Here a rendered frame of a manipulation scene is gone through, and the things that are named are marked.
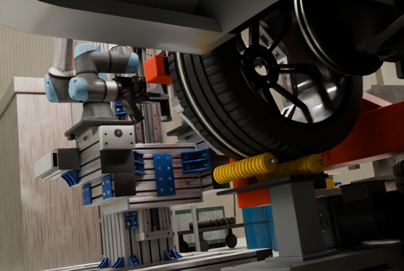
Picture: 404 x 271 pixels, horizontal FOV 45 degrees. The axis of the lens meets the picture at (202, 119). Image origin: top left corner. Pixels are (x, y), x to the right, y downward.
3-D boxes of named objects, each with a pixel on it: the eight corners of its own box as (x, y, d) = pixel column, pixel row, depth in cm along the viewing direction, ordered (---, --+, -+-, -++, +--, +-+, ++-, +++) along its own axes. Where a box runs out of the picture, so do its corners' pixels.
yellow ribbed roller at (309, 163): (318, 172, 138) (315, 151, 140) (252, 186, 162) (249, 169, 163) (332, 170, 142) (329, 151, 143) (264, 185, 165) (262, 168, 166)
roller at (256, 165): (270, 170, 137) (266, 150, 139) (209, 185, 161) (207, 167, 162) (284, 169, 141) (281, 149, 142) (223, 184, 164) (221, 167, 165)
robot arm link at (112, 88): (108, 97, 164) (98, 104, 171) (120, 98, 167) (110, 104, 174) (106, 76, 166) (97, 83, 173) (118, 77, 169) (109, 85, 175)
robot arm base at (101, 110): (74, 130, 207) (73, 107, 209) (108, 130, 215) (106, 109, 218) (87, 121, 195) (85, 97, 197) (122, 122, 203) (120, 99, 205)
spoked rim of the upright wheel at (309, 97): (283, 155, 136) (202, -7, 134) (232, 169, 155) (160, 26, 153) (370, 93, 167) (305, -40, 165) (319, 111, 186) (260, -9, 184)
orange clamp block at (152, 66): (181, 77, 154) (157, 75, 148) (169, 85, 160) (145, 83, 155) (179, 56, 155) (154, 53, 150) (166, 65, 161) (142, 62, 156)
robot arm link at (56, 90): (83, 107, 203) (94, -27, 184) (45, 107, 197) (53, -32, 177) (77, 97, 213) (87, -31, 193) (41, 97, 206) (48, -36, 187)
